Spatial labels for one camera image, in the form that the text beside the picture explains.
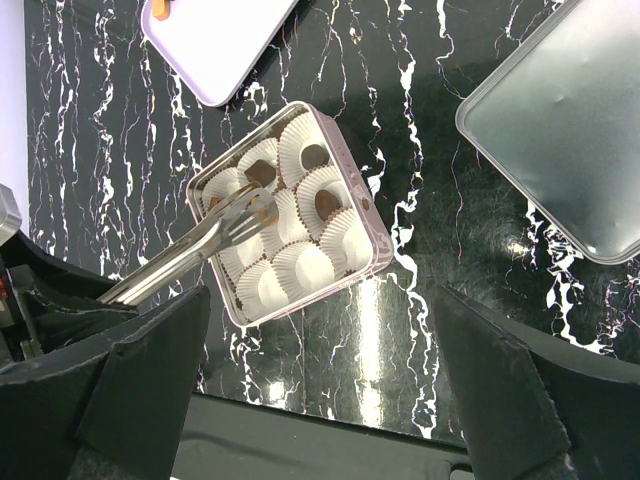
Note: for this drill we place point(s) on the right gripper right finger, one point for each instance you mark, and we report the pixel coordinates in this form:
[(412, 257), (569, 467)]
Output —
[(532, 406)]

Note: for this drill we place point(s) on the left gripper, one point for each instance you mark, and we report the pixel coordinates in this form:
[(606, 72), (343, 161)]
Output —
[(48, 304)]

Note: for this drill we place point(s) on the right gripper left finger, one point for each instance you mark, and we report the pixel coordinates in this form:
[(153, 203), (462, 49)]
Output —
[(122, 393)]

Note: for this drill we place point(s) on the metal tongs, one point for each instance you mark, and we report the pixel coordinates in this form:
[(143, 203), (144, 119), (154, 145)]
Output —
[(227, 225)]

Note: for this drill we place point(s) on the square dark chocolate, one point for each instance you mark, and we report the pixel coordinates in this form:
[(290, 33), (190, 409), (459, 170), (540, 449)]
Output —
[(261, 172)]

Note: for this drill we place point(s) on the round dark chocolate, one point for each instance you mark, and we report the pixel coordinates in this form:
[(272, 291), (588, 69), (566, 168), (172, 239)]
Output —
[(326, 203), (313, 156)]

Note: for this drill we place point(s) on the dark chocolate piece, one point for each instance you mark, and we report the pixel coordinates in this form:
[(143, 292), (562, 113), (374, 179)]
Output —
[(215, 201)]

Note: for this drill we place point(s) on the brown chocolate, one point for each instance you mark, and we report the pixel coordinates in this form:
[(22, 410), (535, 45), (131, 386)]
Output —
[(264, 211)]

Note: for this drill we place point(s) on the orange caramel chocolate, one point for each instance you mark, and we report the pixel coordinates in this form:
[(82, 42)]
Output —
[(161, 9)]

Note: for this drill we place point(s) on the pink chocolate tin box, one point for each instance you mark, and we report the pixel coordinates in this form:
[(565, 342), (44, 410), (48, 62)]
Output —
[(299, 260)]

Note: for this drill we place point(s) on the silver tin lid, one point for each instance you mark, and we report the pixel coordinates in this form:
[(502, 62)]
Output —
[(559, 118)]

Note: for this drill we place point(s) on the lilac plastic tray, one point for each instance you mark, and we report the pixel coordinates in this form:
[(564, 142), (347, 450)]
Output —
[(213, 45)]

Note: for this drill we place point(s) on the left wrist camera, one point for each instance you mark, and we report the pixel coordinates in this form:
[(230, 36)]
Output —
[(10, 217)]

